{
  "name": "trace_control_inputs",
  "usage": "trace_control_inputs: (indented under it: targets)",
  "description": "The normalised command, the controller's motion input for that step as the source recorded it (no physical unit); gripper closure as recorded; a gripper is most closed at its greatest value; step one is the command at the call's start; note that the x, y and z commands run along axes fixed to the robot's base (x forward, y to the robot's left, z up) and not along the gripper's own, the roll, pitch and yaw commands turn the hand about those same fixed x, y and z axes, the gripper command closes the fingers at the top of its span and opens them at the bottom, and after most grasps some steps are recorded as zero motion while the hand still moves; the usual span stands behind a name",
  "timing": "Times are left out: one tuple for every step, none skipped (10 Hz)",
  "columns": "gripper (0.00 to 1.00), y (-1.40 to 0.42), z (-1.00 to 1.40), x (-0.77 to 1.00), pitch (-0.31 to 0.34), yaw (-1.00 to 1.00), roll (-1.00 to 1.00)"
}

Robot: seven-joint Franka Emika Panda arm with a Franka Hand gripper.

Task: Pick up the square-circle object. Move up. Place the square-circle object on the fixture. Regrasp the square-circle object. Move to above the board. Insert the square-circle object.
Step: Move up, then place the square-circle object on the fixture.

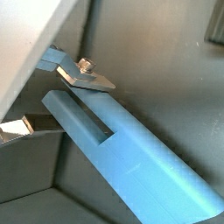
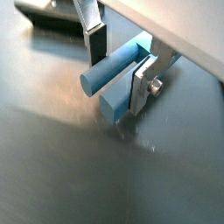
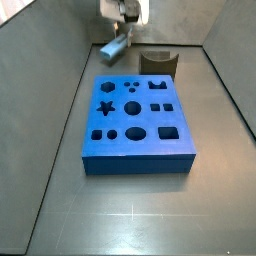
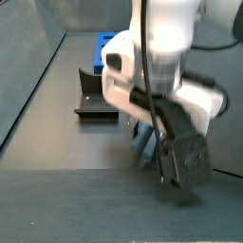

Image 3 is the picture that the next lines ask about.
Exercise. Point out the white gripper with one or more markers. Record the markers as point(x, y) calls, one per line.
point(125, 11)

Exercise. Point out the light blue square-circle object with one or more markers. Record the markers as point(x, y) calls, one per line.
point(114, 47)

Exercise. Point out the blue shape-sorter fixture block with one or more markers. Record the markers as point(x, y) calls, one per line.
point(136, 125)

